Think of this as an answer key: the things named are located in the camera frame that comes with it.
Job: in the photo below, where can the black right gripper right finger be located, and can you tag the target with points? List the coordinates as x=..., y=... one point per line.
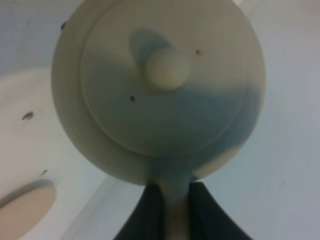
x=207, y=220

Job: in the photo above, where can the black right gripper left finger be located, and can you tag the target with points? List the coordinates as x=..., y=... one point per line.
x=147, y=220

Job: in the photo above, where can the beige teapot saucer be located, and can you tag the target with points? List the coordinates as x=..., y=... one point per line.
x=22, y=209

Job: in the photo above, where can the beige ceramic teapot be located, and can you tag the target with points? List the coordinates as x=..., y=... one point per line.
x=161, y=92

